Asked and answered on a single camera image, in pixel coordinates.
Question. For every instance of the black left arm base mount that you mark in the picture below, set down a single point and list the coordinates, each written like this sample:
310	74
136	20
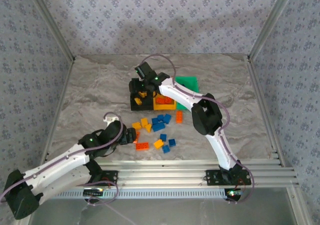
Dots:
110	177

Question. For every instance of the black plastic bin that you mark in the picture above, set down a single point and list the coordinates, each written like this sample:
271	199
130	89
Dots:
142	106

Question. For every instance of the blue lego brick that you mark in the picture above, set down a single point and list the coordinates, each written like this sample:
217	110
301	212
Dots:
172	142
163	137
154	121
158	127
167	119
166	149
160	117

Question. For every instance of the orange lego brick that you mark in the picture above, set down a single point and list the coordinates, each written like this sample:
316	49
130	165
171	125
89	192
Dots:
169	100
138	135
142	146
160	100
179	117

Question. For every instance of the green plastic bin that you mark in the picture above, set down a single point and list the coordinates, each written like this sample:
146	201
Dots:
188	83

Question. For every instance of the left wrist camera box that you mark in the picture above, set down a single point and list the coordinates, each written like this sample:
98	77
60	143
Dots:
111	120

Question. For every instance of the aluminium side rail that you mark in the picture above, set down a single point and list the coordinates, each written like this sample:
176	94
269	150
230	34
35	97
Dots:
265	110
58	110

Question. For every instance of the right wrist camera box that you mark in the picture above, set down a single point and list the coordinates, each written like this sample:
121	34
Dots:
145	70

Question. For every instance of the orange-yellow plastic bin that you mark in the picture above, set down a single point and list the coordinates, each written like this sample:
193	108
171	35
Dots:
163	107

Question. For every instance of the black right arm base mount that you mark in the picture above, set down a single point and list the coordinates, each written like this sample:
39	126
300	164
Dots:
215	177

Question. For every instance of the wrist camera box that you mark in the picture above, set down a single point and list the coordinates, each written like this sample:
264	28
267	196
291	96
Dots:
111	120
145	70

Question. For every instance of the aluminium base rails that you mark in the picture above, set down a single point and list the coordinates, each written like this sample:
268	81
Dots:
162	172

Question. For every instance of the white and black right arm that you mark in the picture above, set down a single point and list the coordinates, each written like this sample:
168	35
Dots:
220	145

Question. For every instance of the aluminium frame post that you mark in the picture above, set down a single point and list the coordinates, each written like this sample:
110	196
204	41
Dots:
50	22
272	20

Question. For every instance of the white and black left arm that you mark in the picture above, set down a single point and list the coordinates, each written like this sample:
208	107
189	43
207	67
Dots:
57	163

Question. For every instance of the small circuit board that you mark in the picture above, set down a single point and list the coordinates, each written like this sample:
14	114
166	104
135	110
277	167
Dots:
233	193
93	192

